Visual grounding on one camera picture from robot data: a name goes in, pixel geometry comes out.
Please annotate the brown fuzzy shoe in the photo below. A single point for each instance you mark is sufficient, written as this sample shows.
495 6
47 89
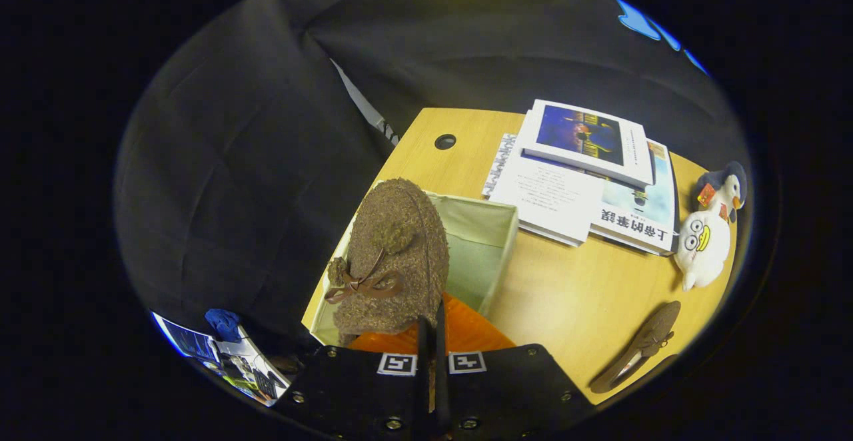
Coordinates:
650 334
393 241

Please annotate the blue crumpled object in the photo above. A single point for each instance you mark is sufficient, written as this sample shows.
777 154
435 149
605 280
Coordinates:
223 324

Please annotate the printed colourful poster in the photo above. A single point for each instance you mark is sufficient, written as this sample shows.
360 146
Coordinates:
200 348

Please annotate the white duck plush toy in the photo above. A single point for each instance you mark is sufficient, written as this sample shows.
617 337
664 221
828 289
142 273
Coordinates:
703 248

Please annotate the pale green fabric storage box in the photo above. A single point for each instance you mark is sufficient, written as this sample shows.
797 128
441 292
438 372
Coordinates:
476 254

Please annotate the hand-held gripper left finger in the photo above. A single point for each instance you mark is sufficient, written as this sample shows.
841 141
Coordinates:
353 388

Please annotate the grey penguin plush toy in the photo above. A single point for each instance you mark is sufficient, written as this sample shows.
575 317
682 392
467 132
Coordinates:
730 184

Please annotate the black backdrop cloth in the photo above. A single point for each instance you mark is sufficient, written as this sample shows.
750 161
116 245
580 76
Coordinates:
266 128

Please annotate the book with light blue cover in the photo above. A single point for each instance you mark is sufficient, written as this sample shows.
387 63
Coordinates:
640 208

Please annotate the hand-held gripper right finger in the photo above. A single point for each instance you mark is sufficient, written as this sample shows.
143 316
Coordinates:
506 388

